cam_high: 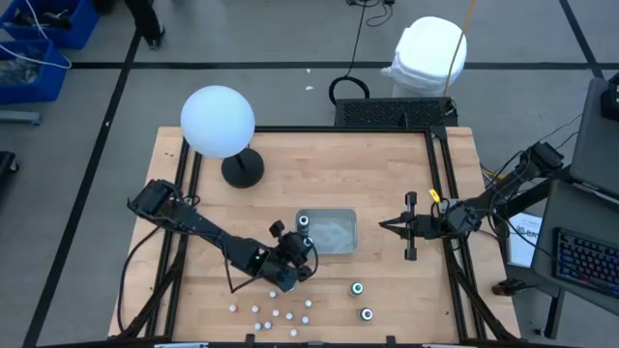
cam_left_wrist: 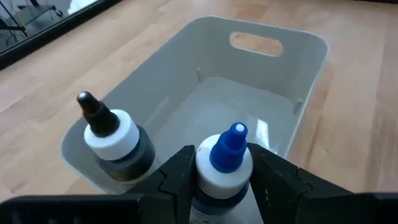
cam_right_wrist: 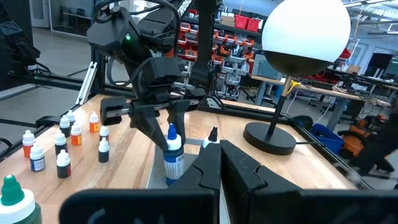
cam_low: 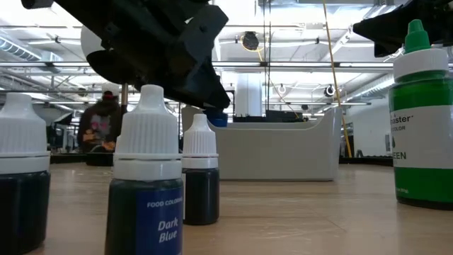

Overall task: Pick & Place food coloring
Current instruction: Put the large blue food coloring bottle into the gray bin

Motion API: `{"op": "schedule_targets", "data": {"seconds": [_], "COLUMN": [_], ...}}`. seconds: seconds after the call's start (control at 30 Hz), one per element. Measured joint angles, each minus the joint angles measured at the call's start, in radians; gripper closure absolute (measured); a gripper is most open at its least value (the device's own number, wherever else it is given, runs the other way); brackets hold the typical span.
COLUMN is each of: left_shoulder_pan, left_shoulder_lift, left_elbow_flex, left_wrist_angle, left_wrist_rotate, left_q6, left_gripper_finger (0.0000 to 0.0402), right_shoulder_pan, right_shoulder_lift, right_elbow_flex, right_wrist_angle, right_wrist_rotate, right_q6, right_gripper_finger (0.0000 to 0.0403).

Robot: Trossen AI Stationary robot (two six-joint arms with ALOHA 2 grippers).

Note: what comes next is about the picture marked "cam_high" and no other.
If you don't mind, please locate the white globe table lamp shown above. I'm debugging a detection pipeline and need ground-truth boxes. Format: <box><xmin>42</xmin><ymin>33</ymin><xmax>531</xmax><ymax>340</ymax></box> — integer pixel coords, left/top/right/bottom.
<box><xmin>180</xmin><ymin>85</ymin><xmax>266</xmax><ymax>189</ymax></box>

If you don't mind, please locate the white paper sheet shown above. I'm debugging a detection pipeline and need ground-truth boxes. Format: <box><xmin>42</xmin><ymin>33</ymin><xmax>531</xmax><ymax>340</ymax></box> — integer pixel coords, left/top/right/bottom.
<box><xmin>505</xmin><ymin>211</ymin><xmax>545</xmax><ymax>269</ymax></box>

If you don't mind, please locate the grey computer monitor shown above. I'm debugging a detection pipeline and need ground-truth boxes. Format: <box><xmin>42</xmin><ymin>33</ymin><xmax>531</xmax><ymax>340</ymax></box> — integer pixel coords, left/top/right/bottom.
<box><xmin>569</xmin><ymin>76</ymin><xmax>619</xmax><ymax>200</ymax></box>

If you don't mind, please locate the blue plastic storage bin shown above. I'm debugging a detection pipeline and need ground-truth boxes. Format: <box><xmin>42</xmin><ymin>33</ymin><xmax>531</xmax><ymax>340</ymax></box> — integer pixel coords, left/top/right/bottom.
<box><xmin>0</xmin><ymin>39</ymin><xmax>70</xmax><ymax>105</ymax></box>
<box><xmin>0</xmin><ymin>0</ymin><xmax>101</xmax><ymax>50</ymax></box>

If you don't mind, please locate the black device box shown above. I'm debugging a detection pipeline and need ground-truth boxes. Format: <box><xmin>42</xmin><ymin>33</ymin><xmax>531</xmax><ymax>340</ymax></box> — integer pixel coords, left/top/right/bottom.
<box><xmin>601</xmin><ymin>72</ymin><xmax>619</xmax><ymax>122</ymax></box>

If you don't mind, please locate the long yellow cable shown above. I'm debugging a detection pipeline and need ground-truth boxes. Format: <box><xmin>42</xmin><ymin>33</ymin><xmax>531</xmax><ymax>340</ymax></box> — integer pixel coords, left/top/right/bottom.
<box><xmin>443</xmin><ymin>0</ymin><xmax>479</xmax><ymax>98</ymax></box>

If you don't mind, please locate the person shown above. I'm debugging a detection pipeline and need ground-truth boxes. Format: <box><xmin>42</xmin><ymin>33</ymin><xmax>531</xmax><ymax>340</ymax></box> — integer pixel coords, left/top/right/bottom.
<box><xmin>123</xmin><ymin>0</ymin><xmax>168</xmax><ymax>51</ymax></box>

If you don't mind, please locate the white bagged trash bin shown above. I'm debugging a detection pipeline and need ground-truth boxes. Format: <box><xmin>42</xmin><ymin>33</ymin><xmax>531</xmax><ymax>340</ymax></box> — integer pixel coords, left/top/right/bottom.
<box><xmin>380</xmin><ymin>15</ymin><xmax>469</xmax><ymax>99</ymax></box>

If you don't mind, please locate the coiled black power cable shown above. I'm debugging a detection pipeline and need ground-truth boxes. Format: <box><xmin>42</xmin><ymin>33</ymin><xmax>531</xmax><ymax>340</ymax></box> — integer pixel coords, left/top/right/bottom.
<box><xmin>328</xmin><ymin>0</ymin><xmax>371</xmax><ymax>106</ymax></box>

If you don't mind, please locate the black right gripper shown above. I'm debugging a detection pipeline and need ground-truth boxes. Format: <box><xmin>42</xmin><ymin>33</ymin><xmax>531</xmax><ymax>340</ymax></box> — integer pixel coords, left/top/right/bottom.
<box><xmin>378</xmin><ymin>191</ymin><xmax>451</xmax><ymax>262</ymax></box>

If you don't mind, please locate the black perforated computer case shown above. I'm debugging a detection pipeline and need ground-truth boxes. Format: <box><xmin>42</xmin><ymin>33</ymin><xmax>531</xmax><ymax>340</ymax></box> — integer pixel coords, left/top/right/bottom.
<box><xmin>334</xmin><ymin>96</ymin><xmax>459</xmax><ymax>130</ymax></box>

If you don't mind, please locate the grey desk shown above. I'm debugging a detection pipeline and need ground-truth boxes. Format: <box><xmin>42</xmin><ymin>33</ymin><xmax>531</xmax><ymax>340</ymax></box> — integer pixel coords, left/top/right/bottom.
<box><xmin>530</xmin><ymin>179</ymin><xmax>619</xmax><ymax>318</ymax></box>

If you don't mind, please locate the thin white cable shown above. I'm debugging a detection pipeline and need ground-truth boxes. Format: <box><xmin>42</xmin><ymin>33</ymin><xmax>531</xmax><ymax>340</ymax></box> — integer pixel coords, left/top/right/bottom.
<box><xmin>0</xmin><ymin>0</ymin><xmax>73</xmax><ymax>71</ymax></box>

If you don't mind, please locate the black desk foot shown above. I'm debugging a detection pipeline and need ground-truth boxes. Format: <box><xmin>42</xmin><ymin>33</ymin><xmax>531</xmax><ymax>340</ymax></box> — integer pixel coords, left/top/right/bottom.
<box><xmin>491</xmin><ymin>278</ymin><xmax>527</xmax><ymax>298</ymax></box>

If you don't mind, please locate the black backlit keyboard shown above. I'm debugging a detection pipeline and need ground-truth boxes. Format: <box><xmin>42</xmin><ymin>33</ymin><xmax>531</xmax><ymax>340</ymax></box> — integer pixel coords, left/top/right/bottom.
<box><xmin>553</xmin><ymin>226</ymin><xmax>619</xmax><ymax>298</ymax></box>

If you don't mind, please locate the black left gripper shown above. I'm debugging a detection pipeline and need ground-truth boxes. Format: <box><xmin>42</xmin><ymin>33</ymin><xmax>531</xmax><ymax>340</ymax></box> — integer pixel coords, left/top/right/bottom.
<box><xmin>269</xmin><ymin>219</ymin><xmax>316</xmax><ymax>293</ymax></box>

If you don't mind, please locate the black aluminium table frame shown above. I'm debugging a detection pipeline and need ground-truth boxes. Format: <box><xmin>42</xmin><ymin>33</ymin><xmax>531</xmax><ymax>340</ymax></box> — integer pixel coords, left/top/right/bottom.
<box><xmin>108</xmin><ymin>125</ymin><xmax>522</xmax><ymax>348</ymax></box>

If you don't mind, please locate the grey plastic bin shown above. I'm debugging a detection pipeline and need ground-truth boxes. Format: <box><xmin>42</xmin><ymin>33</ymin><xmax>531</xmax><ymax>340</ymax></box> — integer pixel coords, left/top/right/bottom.
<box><xmin>295</xmin><ymin>208</ymin><xmax>360</xmax><ymax>256</ymax></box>

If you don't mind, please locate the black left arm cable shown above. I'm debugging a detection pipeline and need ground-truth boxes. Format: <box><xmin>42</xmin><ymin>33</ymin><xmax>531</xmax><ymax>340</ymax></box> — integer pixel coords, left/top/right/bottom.
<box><xmin>115</xmin><ymin>222</ymin><xmax>165</xmax><ymax>335</ymax></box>

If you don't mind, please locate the grey metal bar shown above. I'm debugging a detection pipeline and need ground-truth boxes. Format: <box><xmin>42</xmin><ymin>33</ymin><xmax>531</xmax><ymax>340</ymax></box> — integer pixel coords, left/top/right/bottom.
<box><xmin>0</xmin><ymin>109</ymin><xmax>43</xmax><ymax>127</ymax></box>

